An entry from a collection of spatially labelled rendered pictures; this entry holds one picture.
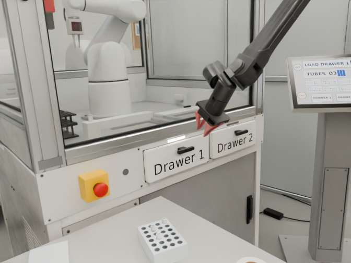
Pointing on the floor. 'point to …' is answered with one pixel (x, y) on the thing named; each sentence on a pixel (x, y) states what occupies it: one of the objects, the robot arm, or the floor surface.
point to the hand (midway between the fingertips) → (202, 130)
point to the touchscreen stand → (326, 196)
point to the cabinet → (204, 176)
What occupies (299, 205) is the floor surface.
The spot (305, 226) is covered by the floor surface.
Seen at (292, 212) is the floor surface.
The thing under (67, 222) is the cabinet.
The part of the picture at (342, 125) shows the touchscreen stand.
